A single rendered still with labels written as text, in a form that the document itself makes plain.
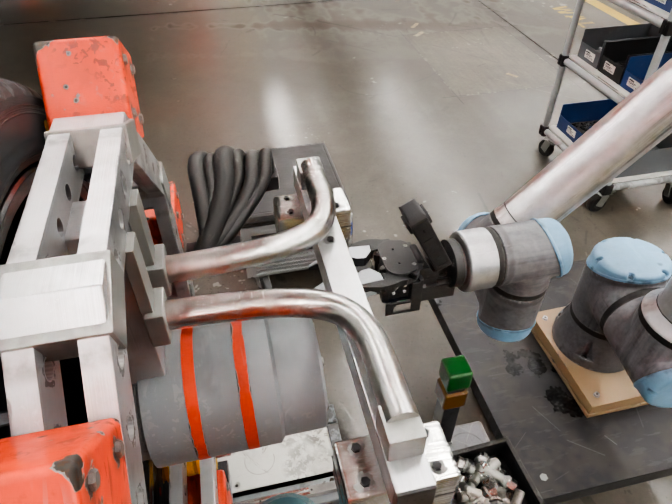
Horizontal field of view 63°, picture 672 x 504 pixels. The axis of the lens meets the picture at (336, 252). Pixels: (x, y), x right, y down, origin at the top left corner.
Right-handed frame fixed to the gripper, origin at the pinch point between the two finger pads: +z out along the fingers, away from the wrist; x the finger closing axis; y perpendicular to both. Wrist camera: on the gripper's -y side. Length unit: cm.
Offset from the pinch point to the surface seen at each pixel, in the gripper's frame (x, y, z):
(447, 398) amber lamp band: -9.3, 22.4, -17.9
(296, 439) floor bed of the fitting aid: 20, 75, 4
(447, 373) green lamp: -8.3, 17.2, -17.6
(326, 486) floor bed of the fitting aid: 6, 75, -1
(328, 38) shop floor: 307, 82, -67
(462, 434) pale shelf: -7.7, 37.9, -23.6
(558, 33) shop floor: 281, 83, -222
